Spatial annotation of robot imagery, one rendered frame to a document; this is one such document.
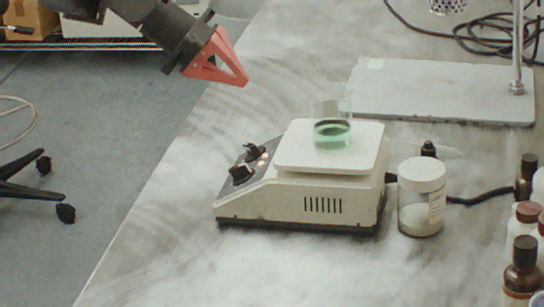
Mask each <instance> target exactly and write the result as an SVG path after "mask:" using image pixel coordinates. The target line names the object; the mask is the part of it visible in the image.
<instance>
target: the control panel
mask: <svg viewBox="0 0 544 307"><path fill-rule="evenodd" d="M284 135H285V133H284V134H282V135H280V136H278V137H276V138H274V139H270V140H268V141H266V142H264V143H262V144H260V145H258V147H259V146H264V147H265V148H266V151H265V152H264V154H265V153H267V155H266V156H264V157H261V156H260V157H259V158H258V159H257V160H255V161H253V162H251V163H247V164H248V166H249V167H250V168H254V169H255V174H254V175H253V176H252V177H251V178H250V179H249V180H248V181H247V182H245V183H244V184H242V185H240V186H236V187H235V186H234V185H233V184H232V180H233V179H232V177H231V176H230V175H228V177H227V179H226V181H225V183H224V185H223V186H222V188H221V191H220V193H219V194H218V196H217V198H216V200H215V201H217V200H219V199H221V198H223V197H225V196H228V195H231V194H232V193H234V192H236V191H238V190H240V189H243V188H246V187H248V186H250V185H252V184H254V183H256V182H258V181H260V180H261V179H262V178H263V176H264V174H265V172H266V170H267V169H268V167H269V165H270V163H271V161H272V158H273V156H274V154H275V152H276V151H277V149H278V147H279V145H280V142H281V140H282V139H283V137H284ZM246 155H247V152H244V153H241V154H239V155H238V157H237V159H236V161H235V163H234V165H233V166H236V165H239V164H243V163H245V161H244V158H245V156H246ZM260 161H263V162H262V163H261V164H260V165H258V166H257V164H258V163H259V162H260Z"/></svg>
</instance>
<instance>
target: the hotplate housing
mask: <svg viewBox="0 0 544 307"><path fill-rule="evenodd" d="M286 134H287V133H286V132H285V135H284V137H283V139H284V138H285V136H286ZM383 137H384V140H383V143H382V145H381V149H380V151H379V155H378V158H377V161H376V164H375V167H374V170H373V172H372V173H371V174H370V175H363V176H362V175H347V174H332V173H316V172H300V171H286V170H278V169H274V167H273V159H274V157H275V155H276V153H277V151H278V149H279V148H280V145H281V143H282V141H283V139H282V140H281V142H280V145H279V147H278V149H277V151H276V152H275V154H274V156H273V158H272V161H271V163H270V165H269V167H268V169H267V170H266V172H265V174H264V176H263V178H262V179H261V180H260V181H258V182H256V183H254V184H252V185H250V186H248V187H246V188H243V189H240V190H238V191H236V192H234V193H232V194H231V195H228V196H225V197H223V198H221V199H219V200H217V201H215V202H214V204H213V206H212V213H213V215H215V218H216V222H235V223H246V224H259V225H273V226H284V227H298V228H311V229H323V230H336V231H337V230H349V231H361V232H373V229H374V225H375V222H376V220H377V217H378V213H379V209H380V205H381V202H382V199H383V195H384V191H385V188H386V184H387V183H394V182H396V183H397V174H394V173H390V162H389V138H386V136H385V135H384V136H383Z"/></svg>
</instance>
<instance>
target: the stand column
mask: <svg viewBox="0 0 544 307"><path fill-rule="evenodd" d="M523 2H524V0H514V4H513V5H514V18H513V26H514V34H513V65H512V73H513V82H512V83H509V89H508V92H509V93H510V94H512V95H522V94H524V93H525V87H524V84H522V58H523V45H522V42H523V29H524V26H523V15H524V4H523Z"/></svg>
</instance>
